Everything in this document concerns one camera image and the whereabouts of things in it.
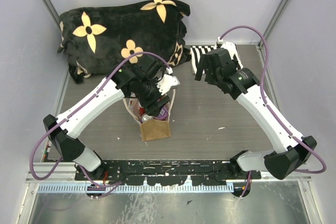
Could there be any purple cable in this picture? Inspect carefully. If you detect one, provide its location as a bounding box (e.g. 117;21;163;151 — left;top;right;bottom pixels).
29;51;173;198
217;25;327;174

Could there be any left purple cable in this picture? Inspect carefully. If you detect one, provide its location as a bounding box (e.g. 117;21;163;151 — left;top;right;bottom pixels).
29;51;173;198

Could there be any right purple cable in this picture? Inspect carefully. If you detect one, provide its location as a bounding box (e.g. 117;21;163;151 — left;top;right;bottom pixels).
217;25;327;174

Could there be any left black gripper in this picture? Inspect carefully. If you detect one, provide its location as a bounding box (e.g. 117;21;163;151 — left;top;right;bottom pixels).
136;77;171;115

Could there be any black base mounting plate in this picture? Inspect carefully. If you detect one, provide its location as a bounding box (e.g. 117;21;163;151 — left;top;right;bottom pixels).
88;159;248;186

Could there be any brown canvas bag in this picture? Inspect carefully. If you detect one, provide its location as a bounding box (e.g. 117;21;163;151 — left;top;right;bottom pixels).
123;90;176;142

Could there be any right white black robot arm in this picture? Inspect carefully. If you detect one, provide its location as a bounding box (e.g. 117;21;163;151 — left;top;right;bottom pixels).
195;48;317;180

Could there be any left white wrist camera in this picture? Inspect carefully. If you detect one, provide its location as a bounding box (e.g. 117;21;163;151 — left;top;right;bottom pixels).
156;74;180;95

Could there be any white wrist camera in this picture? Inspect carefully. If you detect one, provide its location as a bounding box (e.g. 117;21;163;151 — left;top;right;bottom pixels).
156;74;180;95
216;37;243;68

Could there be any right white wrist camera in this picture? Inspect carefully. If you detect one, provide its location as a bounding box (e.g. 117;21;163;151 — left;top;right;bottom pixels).
216;37;243;68

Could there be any white slotted cable duct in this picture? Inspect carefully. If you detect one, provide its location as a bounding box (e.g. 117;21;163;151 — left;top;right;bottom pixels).
37;183;234;194

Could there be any black white striped cloth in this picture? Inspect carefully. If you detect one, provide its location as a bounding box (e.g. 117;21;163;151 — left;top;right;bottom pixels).
189;42;244;74

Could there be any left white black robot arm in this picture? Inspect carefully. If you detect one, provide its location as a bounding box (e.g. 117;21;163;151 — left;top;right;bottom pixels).
43;66;179;180

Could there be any purple soda can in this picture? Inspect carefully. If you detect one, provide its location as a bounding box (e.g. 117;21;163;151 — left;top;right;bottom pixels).
141;114;153;123
154;105;169;121

